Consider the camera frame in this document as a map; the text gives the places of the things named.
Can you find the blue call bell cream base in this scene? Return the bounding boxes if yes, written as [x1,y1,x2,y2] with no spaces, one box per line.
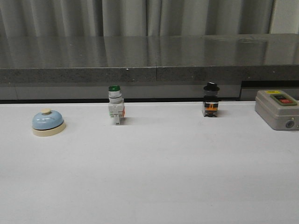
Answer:
[32,108,66,137]

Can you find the grey granite counter ledge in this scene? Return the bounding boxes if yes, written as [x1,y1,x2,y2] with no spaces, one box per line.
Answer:
[0,34,299,103]

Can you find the grey control box two buttons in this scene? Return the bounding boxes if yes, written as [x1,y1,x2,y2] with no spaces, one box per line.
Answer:
[255,90,299,131]

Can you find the grey pleated curtain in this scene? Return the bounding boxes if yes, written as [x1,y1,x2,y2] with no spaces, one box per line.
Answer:
[0,0,274,37]

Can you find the green pushbutton switch white body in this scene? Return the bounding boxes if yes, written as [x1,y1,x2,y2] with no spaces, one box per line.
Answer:
[108,85,125,125]

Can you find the black selector switch orange body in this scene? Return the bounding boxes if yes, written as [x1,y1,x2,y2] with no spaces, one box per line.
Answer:
[202,82,220,117]

